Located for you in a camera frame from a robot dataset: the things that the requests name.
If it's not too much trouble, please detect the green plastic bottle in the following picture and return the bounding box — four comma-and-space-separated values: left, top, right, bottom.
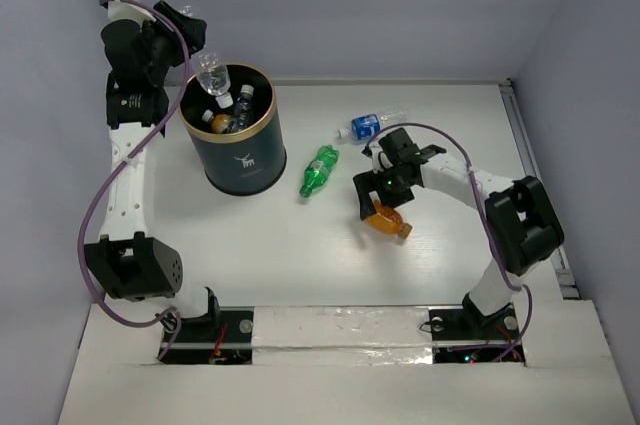
299, 145, 340, 198

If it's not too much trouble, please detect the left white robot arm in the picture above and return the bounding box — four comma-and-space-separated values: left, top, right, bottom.
77, 0, 207, 328

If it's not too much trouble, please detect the dark bin with gold rim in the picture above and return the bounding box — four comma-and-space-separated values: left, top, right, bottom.
179, 63, 287, 196

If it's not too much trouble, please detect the silver foil tape strip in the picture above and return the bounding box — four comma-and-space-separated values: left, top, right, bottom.
251, 306, 433, 366

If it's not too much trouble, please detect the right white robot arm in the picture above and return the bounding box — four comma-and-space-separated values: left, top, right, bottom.
353, 123, 565, 337

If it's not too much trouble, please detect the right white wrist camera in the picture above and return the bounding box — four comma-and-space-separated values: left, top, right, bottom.
371, 148, 394, 174

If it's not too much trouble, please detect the metal rail at table edge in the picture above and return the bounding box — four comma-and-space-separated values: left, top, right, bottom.
498, 78, 579, 301

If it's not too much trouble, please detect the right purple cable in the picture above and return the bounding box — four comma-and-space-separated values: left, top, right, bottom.
362, 122, 533, 364

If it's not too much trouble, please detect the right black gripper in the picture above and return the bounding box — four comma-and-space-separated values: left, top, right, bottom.
353, 164, 414, 220

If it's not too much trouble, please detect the clear bottle white cap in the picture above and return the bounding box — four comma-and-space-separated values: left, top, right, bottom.
191, 44, 234, 109

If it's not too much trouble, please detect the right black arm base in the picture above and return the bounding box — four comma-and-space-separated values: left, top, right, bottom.
419, 299, 525, 365

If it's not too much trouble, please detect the tall orange blue tea bottle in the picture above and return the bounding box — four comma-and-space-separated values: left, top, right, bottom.
201, 109, 232, 134

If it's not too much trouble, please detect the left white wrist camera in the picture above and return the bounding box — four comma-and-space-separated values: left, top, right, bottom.
106, 0, 153, 25

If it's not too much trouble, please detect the small orange bottle barcode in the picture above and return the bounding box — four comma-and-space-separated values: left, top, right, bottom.
365, 200, 413, 239

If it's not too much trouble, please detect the clear crushed bottle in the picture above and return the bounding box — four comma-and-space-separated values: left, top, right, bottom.
229, 84, 254, 133

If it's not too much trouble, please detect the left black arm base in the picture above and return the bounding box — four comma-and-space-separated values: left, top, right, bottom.
159, 287, 255, 365

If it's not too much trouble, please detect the blue label water bottle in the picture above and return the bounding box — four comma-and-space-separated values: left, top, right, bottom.
336, 110, 409, 143

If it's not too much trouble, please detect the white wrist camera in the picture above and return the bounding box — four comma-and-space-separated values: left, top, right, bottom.
106, 0, 153, 25
371, 148, 394, 174

